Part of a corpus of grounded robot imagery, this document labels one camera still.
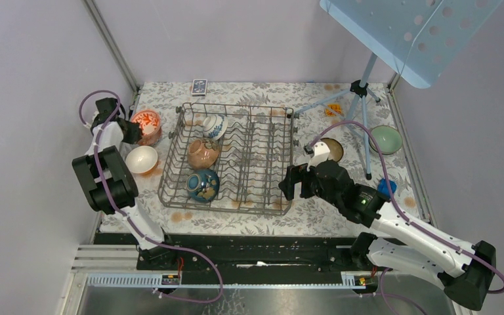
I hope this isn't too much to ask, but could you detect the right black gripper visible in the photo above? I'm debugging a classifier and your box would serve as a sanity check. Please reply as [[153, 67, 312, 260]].
[[278, 163, 341, 208]]

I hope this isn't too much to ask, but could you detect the red white bowl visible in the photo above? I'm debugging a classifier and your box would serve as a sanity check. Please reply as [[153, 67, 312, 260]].
[[131, 110, 162, 146]]

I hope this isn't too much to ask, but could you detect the orange bowl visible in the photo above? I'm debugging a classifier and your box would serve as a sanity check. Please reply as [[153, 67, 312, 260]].
[[125, 146, 158, 175]]

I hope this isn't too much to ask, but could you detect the black patterned bowl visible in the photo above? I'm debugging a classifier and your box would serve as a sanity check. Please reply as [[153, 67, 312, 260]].
[[320, 138, 344, 162]]

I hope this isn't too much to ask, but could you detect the brown floral bowl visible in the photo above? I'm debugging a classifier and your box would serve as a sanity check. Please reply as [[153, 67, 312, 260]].
[[187, 137, 221, 169]]

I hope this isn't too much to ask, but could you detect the grey wire dish rack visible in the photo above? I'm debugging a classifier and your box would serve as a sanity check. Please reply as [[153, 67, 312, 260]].
[[158, 102, 299, 215]]

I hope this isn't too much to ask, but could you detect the dark blue bowl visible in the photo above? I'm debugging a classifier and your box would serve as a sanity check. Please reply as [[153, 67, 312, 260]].
[[185, 169, 220, 203]]

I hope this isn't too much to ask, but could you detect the pale green bowl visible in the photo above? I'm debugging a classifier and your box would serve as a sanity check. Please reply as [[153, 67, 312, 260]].
[[370, 125, 404, 155]]

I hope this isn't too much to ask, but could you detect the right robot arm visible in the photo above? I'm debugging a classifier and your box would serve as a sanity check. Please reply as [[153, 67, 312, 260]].
[[278, 160, 497, 311]]

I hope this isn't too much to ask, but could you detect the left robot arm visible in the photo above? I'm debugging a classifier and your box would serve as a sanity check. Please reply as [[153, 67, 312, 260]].
[[72, 97, 178, 270]]

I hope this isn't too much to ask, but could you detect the orange butterfly toy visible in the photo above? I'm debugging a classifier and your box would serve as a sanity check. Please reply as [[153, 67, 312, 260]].
[[324, 103, 343, 117]]

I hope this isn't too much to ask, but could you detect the playing card box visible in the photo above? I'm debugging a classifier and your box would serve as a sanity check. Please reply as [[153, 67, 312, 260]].
[[191, 79, 208, 96]]

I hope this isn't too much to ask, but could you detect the white blue floral bowl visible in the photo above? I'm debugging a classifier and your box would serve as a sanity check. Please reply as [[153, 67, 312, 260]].
[[202, 115, 228, 140]]

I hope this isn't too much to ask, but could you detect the blue toy block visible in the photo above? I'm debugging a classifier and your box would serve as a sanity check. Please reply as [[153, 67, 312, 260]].
[[377, 178, 397, 197]]

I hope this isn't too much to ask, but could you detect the blue music stand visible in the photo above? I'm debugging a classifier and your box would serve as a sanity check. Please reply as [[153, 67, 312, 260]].
[[295, 0, 504, 181]]

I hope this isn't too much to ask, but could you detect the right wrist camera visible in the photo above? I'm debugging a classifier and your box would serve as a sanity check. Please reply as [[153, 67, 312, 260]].
[[306, 141, 331, 171]]

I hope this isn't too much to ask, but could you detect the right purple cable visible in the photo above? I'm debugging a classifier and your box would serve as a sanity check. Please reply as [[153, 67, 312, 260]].
[[308, 120, 504, 295]]

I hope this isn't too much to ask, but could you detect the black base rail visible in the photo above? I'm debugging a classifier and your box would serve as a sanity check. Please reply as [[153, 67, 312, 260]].
[[93, 232, 394, 288]]

